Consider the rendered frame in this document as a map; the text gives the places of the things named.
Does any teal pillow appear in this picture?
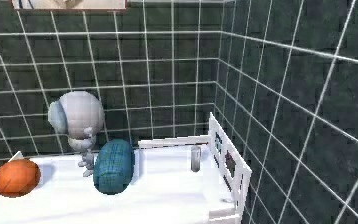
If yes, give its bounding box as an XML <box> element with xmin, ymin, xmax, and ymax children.
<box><xmin>92</xmin><ymin>138</ymin><xmax>136</xmax><ymax>196</ymax></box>

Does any orange basketball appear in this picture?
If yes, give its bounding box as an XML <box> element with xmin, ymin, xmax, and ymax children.
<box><xmin>0</xmin><ymin>158</ymin><xmax>42</xmax><ymax>198</ymax></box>

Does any white robot-shaped desk lamp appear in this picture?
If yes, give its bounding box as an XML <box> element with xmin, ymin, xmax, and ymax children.
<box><xmin>47</xmin><ymin>90</ymin><xmax>106</xmax><ymax>178</ymax></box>

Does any grey cylinder can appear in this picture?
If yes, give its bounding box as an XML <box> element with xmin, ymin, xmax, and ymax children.
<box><xmin>190</xmin><ymin>145</ymin><xmax>202</xmax><ymax>173</ymax></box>

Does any white bed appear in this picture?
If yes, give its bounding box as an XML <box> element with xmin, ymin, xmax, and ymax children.
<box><xmin>0</xmin><ymin>112</ymin><xmax>253</xmax><ymax>224</ymax></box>

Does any framed wall picture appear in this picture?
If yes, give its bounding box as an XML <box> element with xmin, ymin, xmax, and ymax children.
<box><xmin>10</xmin><ymin>0</ymin><xmax>128</xmax><ymax>12</ymax></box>

